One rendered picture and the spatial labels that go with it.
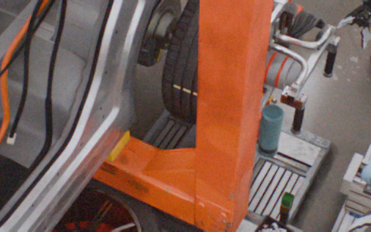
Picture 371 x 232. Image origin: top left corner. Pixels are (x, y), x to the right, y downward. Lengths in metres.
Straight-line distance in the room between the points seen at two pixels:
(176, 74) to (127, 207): 0.58
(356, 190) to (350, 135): 1.13
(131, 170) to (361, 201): 0.88
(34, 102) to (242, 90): 0.91
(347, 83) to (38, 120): 1.93
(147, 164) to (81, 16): 0.63
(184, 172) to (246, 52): 0.78
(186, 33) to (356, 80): 1.62
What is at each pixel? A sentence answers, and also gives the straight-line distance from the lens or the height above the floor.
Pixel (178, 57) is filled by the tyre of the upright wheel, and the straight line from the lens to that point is 2.87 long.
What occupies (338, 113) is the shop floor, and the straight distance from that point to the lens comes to 4.10.
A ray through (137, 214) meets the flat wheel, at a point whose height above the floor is 0.50.
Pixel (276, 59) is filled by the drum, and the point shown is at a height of 0.92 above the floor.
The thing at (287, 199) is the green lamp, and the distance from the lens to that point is 2.94.
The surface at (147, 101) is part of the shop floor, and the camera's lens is 4.07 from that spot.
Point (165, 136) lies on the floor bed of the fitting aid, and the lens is 3.90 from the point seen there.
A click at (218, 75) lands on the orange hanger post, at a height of 1.43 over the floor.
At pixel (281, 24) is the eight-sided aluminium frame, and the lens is 3.25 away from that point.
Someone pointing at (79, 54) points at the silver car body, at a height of 1.03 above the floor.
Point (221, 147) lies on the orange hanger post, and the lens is 2.52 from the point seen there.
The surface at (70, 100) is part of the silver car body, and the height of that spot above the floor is 1.00.
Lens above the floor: 3.11
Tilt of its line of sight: 49 degrees down
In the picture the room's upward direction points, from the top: 2 degrees clockwise
